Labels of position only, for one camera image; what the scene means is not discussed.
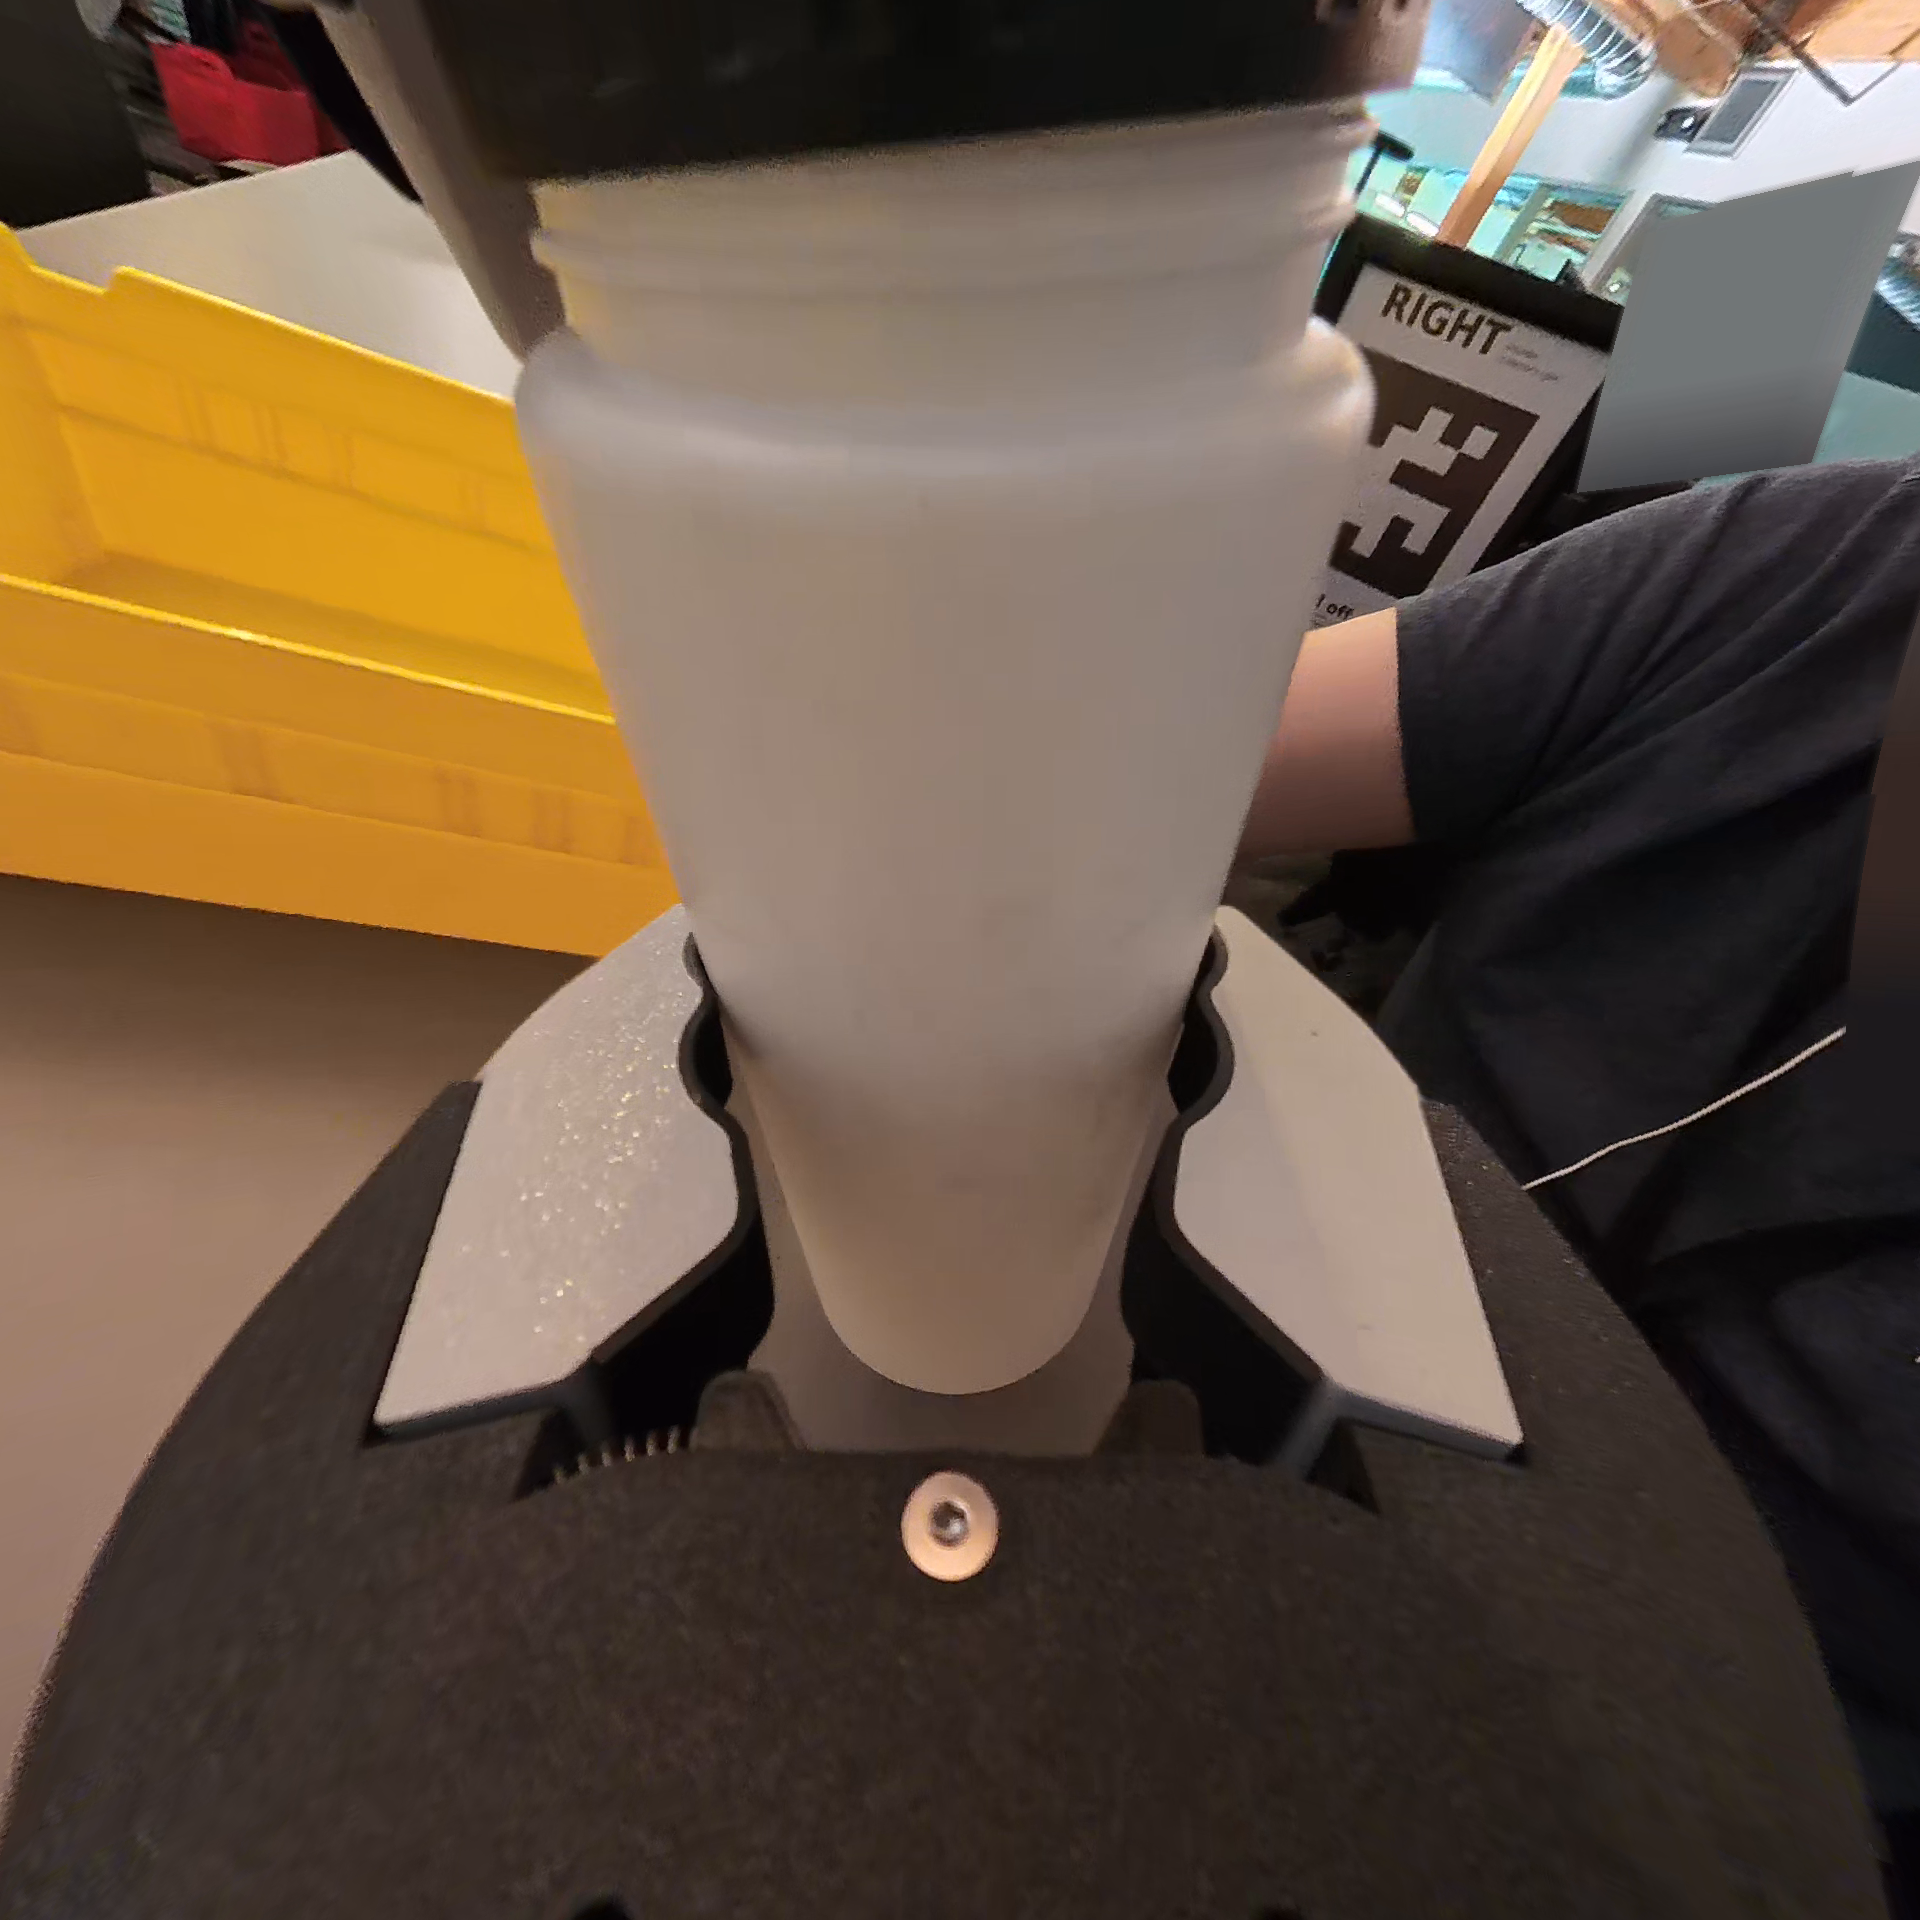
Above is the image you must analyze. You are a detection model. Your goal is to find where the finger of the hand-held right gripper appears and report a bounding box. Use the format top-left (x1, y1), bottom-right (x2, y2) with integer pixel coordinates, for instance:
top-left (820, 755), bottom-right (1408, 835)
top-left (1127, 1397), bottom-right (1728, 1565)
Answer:
top-left (318, 0), bottom-right (570, 363)

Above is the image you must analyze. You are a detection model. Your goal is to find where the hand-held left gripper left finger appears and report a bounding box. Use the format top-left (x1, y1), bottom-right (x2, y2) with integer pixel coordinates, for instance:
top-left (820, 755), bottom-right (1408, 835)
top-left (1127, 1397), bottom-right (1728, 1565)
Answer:
top-left (369, 918), bottom-right (777, 1455)

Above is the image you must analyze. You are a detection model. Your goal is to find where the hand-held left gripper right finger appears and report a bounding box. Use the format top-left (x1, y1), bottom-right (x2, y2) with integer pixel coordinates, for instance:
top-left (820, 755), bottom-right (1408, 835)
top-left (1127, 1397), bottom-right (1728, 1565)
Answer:
top-left (1121, 905), bottom-right (1527, 1468)

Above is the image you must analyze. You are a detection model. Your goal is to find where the black bottle lid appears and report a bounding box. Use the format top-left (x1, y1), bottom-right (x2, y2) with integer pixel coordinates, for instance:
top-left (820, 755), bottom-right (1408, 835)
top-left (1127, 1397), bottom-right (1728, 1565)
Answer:
top-left (407, 0), bottom-right (1430, 189)

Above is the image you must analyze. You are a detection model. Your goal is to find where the yellow plastic bin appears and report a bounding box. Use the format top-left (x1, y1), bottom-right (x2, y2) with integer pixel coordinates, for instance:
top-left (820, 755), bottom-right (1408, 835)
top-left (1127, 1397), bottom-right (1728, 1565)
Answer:
top-left (0, 222), bottom-right (686, 959)

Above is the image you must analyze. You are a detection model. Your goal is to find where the white plastic bottle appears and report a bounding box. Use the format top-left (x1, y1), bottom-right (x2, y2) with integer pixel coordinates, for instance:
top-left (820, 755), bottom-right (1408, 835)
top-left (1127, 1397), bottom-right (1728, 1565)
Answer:
top-left (512, 91), bottom-right (1378, 1396)

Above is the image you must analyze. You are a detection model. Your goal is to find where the red container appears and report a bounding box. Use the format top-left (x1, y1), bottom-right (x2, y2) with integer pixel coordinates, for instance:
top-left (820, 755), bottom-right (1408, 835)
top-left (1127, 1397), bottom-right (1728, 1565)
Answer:
top-left (149, 34), bottom-right (350, 167)

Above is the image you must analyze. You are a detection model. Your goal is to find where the black framed marker sign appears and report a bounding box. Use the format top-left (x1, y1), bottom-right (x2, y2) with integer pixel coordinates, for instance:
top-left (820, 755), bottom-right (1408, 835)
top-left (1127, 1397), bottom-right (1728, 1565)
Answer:
top-left (1309, 232), bottom-right (1627, 623)

